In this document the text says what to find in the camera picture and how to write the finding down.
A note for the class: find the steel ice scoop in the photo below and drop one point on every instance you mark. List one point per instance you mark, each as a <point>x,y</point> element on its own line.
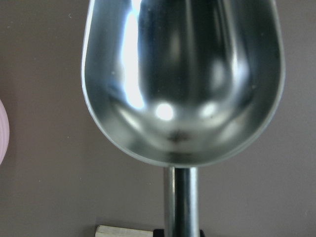
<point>182,84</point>

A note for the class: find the bamboo cutting board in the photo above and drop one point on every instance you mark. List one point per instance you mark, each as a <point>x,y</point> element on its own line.
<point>109,231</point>

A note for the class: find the pink bowl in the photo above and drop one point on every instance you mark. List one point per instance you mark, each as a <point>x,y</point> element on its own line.
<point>4,131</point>

